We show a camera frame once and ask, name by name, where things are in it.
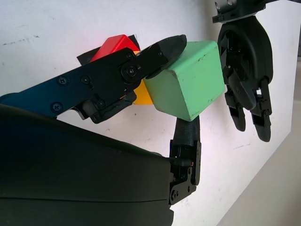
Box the yellow wooden block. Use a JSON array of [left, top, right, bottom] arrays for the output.
[[119, 50, 153, 105]]

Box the green wooden block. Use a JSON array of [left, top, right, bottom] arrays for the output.
[[143, 40, 226, 122]]

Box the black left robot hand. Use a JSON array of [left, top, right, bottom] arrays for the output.
[[212, 10, 274, 143]]

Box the red wooden block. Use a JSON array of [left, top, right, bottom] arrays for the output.
[[90, 34, 141, 63]]

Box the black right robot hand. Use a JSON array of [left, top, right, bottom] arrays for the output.
[[0, 34, 202, 226]]

